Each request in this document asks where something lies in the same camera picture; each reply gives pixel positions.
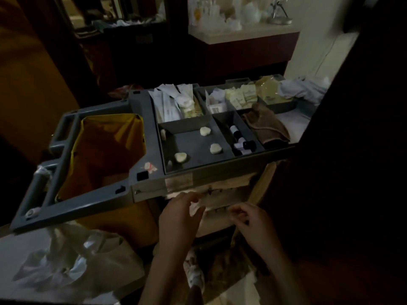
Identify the red and white sticker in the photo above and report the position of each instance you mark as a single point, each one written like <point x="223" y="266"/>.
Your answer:
<point x="149" y="167"/>

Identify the person's right fingers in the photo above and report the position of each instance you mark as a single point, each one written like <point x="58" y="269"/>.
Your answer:
<point x="239" y="212"/>

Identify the grey plastic housekeeping cart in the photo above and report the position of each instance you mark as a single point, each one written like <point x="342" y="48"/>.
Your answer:
<point x="152" y="146"/>

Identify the person's left fingers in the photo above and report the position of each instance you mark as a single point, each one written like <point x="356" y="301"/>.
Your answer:
<point x="194" y="200"/>

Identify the small round cream soap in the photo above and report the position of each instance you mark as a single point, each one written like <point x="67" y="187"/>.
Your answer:
<point x="180" y="157"/>
<point x="163" y="134"/>
<point x="215" y="148"/>
<point x="205" y="131"/>

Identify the person's right hand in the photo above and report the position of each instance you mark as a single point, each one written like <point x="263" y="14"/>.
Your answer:
<point x="259" y="228"/>

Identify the patterned white shoe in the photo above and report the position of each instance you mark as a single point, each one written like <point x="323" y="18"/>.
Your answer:
<point x="194" y="271"/>

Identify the chrome stand mirror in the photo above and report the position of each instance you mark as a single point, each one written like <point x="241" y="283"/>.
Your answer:
<point x="279" y="14"/>

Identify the dark bin with white rubbish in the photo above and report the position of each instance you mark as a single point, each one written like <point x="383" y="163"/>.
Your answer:
<point x="133" y="44"/>

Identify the yellow cart waste bag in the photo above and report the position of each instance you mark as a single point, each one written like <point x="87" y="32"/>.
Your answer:
<point x="101" y="155"/>

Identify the clear bag of cream packets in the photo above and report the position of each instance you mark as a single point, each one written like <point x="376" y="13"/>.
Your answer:
<point x="270" y="90"/>

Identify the person's left hand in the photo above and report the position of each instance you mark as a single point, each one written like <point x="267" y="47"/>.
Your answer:
<point x="176" y="223"/>

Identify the person's right forearm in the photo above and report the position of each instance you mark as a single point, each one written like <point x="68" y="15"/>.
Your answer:
<point x="284" y="276"/>

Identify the group of toiletries on counter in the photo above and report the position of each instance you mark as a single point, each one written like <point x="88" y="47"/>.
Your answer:
<point x="222" y="12"/>

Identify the pile of white long sachets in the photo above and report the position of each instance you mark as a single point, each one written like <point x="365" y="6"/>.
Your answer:
<point x="173" y="103"/>

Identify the crumpled white plastic bag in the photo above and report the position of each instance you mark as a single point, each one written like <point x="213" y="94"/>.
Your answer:
<point x="73" y="263"/>

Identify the white amenity box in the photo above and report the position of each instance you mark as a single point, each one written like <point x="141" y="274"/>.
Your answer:
<point x="217" y="107"/>

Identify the pile of cream amenity packets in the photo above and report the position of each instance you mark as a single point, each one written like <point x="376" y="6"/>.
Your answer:
<point x="241" y="95"/>

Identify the stack of cream folded sheets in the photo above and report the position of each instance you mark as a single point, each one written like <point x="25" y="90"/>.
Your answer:
<point x="219" y="200"/>

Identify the small dark toiletry bottle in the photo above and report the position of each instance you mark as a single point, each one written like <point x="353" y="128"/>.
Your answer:
<point x="250" y="145"/>
<point x="235" y="130"/>
<point x="242" y="141"/>

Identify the cream paper sheet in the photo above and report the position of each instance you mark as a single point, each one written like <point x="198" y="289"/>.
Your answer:
<point x="212" y="209"/>

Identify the person's left forearm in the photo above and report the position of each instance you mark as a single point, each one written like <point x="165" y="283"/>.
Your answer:
<point x="163" y="276"/>

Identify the brown folded towel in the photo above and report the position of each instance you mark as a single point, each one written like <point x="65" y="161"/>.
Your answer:
<point x="265" y="125"/>

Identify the pile of white linen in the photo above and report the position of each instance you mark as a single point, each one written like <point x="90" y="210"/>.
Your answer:
<point x="303" y="88"/>

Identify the vanity counter with dark cabinet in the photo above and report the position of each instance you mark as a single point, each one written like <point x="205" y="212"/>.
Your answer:
<point x="244" y="47"/>

